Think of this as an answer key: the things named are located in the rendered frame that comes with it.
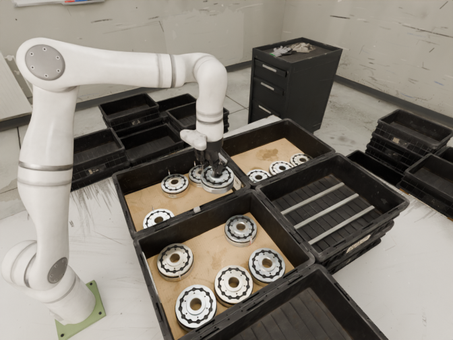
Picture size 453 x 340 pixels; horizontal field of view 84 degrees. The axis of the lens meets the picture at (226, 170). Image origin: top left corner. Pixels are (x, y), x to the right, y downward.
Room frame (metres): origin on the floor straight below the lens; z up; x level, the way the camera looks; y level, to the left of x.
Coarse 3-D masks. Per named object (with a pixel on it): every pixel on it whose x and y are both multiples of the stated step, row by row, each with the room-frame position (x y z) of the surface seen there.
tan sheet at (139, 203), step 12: (144, 192) 0.66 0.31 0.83; (156, 192) 0.66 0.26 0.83; (192, 192) 0.66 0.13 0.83; (204, 192) 0.66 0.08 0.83; (228, 192) 0.66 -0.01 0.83; (132, 204) 0.60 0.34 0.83; (144, 204) 0.60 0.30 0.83; (156, 204) 0.60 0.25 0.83; (168, 204) 0.60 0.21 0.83; (180, 204) 0.60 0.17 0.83; (192, 204) 0.60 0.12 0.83; (132, 216) 0.54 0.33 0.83; (144, 216) 0.54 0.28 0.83
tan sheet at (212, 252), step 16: (224, 224) 0.51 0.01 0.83; (256, 224) 0.51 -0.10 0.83; (192, 240) 0.45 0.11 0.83; (208, 240) 0.45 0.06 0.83; (224, 240) 0.45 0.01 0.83; (256, 240) 0.45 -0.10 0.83; (208, 256) 0.39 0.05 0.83; (224, 256) 0.39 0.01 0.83; (240, 256) 0.39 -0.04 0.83; (192, 272) 0.34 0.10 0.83; (208, 272) 0.34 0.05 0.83; (288, 272) 0.34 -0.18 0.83; (160, 288) 0.30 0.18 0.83; (176, 288) 0.30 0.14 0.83; (256, 288) 0.30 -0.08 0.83; (176, 320) 0.22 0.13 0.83; (176, 336) 0.19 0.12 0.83
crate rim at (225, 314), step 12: (252, 192) 0.56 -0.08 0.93; (216, 204) 0.51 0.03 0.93; (264, 204) 0.52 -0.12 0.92; (192, 216) 0.47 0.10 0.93; (276, 216) 0.47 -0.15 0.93; (156, 228) 0.42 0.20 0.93; (168, 228) 0.43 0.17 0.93; (288, 228) 0.42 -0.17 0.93; (144, 264) 0.32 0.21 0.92; (312, 264) 0.32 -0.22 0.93; (144, 276) 0.29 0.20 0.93; (288, 276) 0.29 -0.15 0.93; (264, 288) 0.26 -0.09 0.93; (156, 300) 0.23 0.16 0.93; (252, 300) 0.23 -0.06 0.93; (156, 312) 0.20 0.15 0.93; (228, 312) 0.20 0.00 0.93; (204, 324) 0.18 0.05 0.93; (168, 336) 0.16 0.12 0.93; (192, 336) 0.16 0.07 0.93
